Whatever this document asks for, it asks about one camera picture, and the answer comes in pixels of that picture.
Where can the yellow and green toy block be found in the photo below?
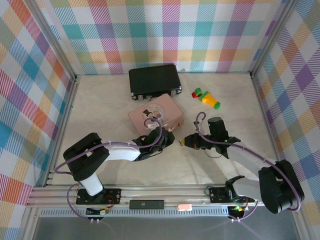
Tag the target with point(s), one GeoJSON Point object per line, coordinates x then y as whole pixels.
{"type": "Point", "coordinates": [210, 100]}

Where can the pink tin box with picture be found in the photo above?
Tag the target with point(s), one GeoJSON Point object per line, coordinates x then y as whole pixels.
{"type": "Point", "coordinates": [170, 110]}

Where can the aluminium side floor rail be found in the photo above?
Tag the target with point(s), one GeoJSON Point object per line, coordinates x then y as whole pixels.
{"type": "Point", "coordinates": [62, 130]}
{"type": "Point", "coordinates": [269, 130]}

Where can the aluminium front rail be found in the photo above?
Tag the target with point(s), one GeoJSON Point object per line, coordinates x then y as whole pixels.
{"type": "Point", "coordinates": [162, 192]}

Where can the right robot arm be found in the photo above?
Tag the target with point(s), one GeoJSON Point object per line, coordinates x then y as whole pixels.
{"type": "Point", "coordinates": [250, 160]}

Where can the aluminium frame post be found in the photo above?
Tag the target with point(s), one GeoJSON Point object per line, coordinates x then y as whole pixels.
{"type": "Point", "coordinates": [270, 37]}
{"type": "Point", "coordinates": [55, 37]}

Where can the black hard case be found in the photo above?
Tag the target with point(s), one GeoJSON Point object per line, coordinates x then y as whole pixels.
{"type": "Point", "coordinates": [153, 80]}

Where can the pink and white tag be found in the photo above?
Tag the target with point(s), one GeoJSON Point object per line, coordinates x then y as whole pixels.
{"type": "Point", "coordinates": [184, 207]}

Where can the black bar device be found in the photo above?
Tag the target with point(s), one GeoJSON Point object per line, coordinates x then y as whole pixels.
{"type": "Point", "coordinates": [146, 204]}

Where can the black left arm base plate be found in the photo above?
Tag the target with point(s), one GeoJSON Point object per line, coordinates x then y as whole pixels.
{"type": "Point", "coordinates": [115, 196]}

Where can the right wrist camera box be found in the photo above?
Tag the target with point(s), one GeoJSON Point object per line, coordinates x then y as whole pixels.
{"type": "Point", "coordinates": [197, 124]}

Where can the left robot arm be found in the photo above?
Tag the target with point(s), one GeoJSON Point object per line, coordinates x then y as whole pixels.
{"type": "Point", "coordinates": [120, 152]}

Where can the red and green toy block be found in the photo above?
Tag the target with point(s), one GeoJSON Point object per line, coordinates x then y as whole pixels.
{"type": "Point", "coordinates": [197, 93]}

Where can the small connector board green light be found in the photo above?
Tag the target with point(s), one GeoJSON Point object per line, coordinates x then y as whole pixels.
{"type": "Point", "coordinates": [237, 208]}

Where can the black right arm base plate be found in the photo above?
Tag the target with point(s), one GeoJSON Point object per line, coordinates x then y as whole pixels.
{"type": "Point", "coordinates": [217, 195]}

